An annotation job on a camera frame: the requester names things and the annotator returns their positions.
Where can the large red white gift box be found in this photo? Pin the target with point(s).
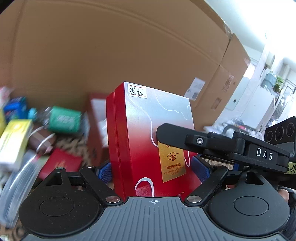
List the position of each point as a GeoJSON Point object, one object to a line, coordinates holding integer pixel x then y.
{"type": "Point", "coordinates": [141, 166]}

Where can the green label water bottle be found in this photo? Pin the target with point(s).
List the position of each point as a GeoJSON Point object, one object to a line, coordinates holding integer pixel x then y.
{"type": "Point", "coordinates": [57, 119]}

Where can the brown football shaped pouch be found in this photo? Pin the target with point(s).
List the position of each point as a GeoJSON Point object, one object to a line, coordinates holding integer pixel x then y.
{"type": "Point", "coordinates": [41, 140]}

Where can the yellow white medicine box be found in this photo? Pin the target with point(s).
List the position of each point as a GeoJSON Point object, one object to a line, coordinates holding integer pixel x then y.
{"type": "Point", "coordinates": [13, 144]}

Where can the small red jewelry box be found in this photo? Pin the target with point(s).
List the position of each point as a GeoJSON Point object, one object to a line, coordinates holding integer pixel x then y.
{"type": "Point", "coordinates": [60, 158]}

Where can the blue floss box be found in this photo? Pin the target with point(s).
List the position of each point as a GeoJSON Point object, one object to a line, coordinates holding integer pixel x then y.
{"type": "Point", "coordinates": [16, 108]}

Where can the cardboard backdrop wall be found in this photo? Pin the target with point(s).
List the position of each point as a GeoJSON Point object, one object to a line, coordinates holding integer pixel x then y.
{"type": "Point", "coordinates": [57, 52]}

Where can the person's hand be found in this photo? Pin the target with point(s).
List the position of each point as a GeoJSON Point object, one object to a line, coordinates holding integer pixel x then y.
{"type": "Point", "coordinates": [284, 194]}

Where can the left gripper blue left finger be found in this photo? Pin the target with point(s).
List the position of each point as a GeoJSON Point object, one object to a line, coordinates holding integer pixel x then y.
{"type": "Point", "coordinates": [96, 181]}

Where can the dark red storage box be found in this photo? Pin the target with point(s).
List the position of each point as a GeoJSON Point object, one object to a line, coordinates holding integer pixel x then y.
{"type": "Point", "coordinates": [97, 135]}

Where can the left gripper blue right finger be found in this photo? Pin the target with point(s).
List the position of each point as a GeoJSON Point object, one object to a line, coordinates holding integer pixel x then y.
{"type": "Point", "coordinates": [211, 177]}

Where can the clear plastic long case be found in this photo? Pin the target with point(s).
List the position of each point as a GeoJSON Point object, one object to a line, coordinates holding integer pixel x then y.
{"type": "Point", "coordinates": [18, 186]}

